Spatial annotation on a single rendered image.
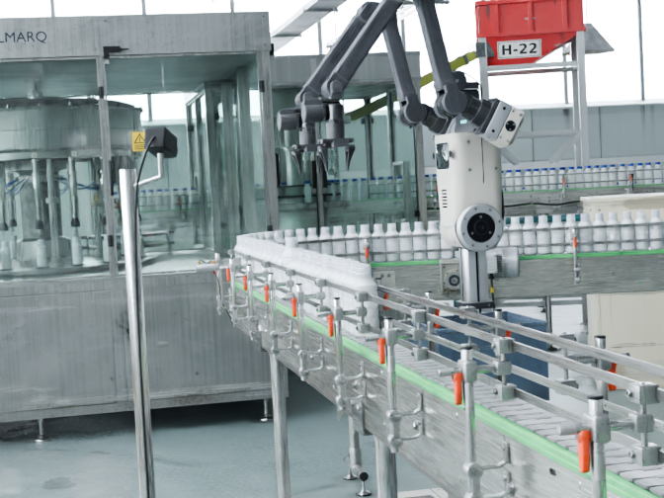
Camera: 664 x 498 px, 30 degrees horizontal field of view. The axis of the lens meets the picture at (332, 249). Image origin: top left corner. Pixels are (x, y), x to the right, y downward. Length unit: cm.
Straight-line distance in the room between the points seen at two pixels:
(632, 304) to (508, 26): 349
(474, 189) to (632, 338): 388
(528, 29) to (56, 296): 507
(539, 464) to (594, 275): 378
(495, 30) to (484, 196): 648
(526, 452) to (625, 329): 606
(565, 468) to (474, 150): 251
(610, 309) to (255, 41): 269
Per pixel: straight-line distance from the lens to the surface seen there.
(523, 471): 177
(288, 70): 906
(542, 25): 1053
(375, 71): 920
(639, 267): 548
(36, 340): 705
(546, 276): 544
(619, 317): 778
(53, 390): 709
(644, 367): 158
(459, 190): 404
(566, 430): 137
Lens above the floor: 135
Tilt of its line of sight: 3 degrees down
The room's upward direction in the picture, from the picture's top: 3 degrees counter-clockwise
